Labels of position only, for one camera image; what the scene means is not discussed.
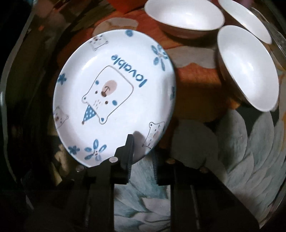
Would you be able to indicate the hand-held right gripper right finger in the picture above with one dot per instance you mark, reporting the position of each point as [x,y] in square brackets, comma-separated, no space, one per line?
[155,170]

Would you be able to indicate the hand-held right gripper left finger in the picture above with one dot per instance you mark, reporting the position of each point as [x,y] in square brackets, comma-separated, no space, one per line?
[129,156]

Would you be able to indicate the small bear print plate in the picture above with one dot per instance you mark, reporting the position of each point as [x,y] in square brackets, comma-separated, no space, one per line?
[111,116]

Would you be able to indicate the white bowl brown outside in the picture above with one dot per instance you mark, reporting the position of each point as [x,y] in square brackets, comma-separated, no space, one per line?
[183,15]
[245,20]
[248,67]

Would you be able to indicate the floral blanket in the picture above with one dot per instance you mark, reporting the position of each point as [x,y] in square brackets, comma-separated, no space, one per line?
[223,156]

